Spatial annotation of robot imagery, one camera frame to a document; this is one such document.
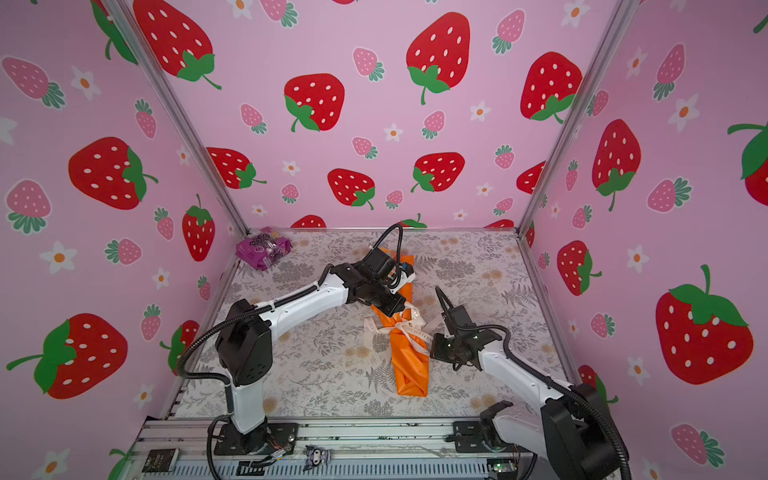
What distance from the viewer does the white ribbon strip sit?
854 millimetres

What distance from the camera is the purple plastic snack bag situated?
109 cm

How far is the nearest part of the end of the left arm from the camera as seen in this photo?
637mm
